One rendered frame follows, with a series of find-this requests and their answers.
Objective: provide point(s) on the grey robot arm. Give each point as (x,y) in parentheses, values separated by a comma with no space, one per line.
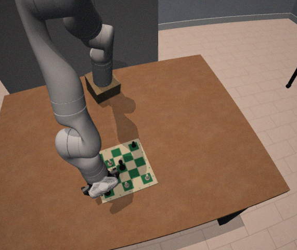
(80,148)

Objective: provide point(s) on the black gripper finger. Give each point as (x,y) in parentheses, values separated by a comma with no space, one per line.
(115,173)
(85,190)

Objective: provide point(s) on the green and cream chessboard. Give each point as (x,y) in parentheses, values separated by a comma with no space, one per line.
(137,166)

